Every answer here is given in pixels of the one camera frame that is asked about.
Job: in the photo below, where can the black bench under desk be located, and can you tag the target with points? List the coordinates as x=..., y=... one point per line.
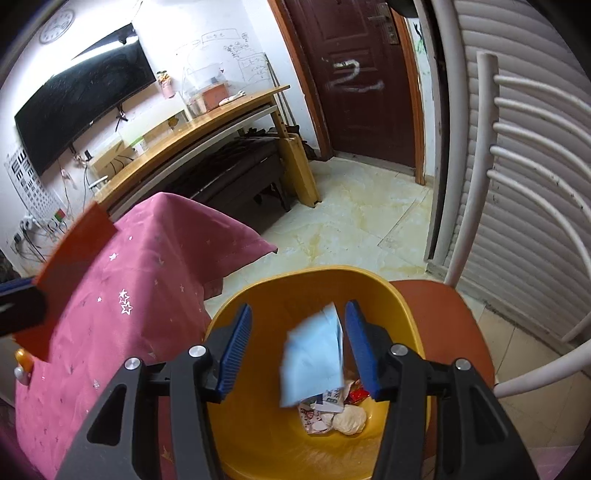
x=243, y=179

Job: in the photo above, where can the black wall television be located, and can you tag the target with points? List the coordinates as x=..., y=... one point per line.
x=93, y=83

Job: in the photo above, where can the wooden desk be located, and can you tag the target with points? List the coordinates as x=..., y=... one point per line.
x=150, y=169

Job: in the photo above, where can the dark red door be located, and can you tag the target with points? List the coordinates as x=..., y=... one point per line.
x=356, y=65

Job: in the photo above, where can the orange white mushroom toy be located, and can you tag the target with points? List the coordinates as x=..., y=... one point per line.
x=24, y=368

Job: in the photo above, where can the pink star tablecloth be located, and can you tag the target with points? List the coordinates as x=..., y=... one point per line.
x=143, y=296

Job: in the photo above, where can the light blue paper scrap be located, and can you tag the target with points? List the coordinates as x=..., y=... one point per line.
x=312, y=358

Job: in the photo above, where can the eye chart poster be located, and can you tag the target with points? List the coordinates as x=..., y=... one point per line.
x=42, y=205

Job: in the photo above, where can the pink bottle on wall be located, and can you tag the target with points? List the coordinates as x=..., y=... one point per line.
x=166, y=84

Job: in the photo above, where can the crumpled trash in bin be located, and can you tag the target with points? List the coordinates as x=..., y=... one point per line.
x=336, y=410

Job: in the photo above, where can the white louvered closet door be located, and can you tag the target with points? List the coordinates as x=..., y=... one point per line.
x=522, y=263

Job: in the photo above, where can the clear plastic storage box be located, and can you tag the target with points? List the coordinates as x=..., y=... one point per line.
x=202, y=90

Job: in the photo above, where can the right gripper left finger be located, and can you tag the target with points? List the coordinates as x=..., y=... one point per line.
x=119, y=437

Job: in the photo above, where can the white wall clock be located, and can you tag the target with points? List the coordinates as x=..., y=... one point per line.
x=56, y=26

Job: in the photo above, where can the orange seat white chair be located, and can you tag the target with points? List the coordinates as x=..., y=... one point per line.
x=546, y=392

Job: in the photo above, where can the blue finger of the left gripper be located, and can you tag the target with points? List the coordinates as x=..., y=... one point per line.
x=23, y=306

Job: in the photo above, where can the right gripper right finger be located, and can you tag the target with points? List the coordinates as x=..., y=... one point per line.
x=475, y=437

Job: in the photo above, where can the yellow trash bin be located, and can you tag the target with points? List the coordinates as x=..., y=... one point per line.
x=254, y=436

